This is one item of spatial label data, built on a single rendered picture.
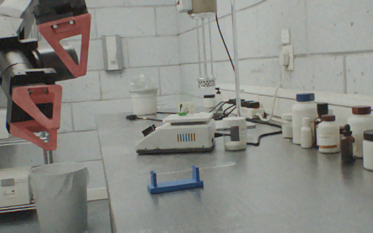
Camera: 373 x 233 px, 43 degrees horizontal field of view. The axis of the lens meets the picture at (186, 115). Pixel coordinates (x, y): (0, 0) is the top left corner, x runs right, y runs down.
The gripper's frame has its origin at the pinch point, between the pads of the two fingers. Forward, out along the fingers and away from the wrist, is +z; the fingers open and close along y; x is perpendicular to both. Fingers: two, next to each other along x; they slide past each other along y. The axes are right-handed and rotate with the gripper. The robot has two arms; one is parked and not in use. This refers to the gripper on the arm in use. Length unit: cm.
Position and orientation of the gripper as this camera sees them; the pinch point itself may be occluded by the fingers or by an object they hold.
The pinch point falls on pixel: (50, 135)
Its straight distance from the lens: 67.2
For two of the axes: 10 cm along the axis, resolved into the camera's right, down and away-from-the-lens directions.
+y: -2.6, 8.1, 5.2
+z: 5.2, 5.7, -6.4
